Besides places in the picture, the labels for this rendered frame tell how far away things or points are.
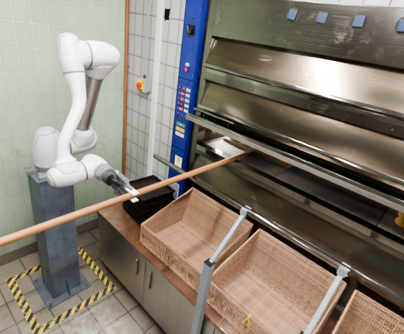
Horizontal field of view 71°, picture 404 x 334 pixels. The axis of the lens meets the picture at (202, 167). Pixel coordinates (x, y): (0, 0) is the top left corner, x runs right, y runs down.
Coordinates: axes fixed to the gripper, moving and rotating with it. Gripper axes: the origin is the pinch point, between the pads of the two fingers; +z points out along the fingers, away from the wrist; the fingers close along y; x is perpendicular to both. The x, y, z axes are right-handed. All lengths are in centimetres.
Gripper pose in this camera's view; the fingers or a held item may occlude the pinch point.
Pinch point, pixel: (132, 194)
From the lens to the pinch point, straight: 135.4
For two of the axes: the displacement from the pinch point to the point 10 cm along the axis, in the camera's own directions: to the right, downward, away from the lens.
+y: -1.4, 8.9, 4.4
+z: 7.2, 4.0, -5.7
